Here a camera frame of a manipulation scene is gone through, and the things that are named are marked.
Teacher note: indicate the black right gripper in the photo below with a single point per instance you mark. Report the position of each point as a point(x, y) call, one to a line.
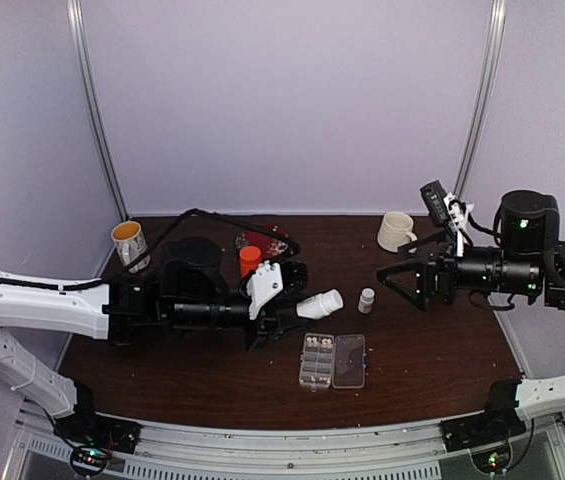
point(442, 261)

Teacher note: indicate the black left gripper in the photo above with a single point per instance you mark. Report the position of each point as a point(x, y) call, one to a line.
point(271, 325)

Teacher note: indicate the white pill bottle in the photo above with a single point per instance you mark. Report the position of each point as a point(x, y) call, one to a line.
point(366, 300)
point(320, 305)

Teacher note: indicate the clear plastic pill organizer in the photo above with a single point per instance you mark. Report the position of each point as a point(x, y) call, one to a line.
point(345, 364)

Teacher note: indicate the orange pill bottle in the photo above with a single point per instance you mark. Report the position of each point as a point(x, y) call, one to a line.
point(250, 257)

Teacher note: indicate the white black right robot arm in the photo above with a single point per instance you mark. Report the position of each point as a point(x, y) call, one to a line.
point(527, 259)

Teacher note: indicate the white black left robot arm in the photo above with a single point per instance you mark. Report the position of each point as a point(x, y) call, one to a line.
point(185, 292)

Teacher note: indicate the white pills in organizer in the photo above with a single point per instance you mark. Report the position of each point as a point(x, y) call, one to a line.
point(319, 342)

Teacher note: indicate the small silver pills in organizer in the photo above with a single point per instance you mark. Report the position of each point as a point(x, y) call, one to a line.
point(317, 381)

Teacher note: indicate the cream ribbed mug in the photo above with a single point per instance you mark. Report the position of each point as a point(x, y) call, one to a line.
point(396, 230)

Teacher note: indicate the red floral plate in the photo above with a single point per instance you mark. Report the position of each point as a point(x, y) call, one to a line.
point(270, 247)

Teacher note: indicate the yellow interior patterned mug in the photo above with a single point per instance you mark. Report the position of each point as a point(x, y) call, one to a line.
point(131, 246)

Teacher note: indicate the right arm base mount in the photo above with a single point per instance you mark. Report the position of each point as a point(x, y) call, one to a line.
point(487, 436)

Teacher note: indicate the right aluminium frame post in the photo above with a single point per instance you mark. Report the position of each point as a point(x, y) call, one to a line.
point(493, 46)

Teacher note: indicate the aluminium frame post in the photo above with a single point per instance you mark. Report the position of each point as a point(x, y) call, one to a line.
point(493, 46)
point(79, 37)

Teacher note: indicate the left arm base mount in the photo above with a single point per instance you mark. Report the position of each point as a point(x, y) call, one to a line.
point(93, 439)

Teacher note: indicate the left aluminium frame post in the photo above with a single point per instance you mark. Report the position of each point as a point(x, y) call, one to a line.
point(79, 37)

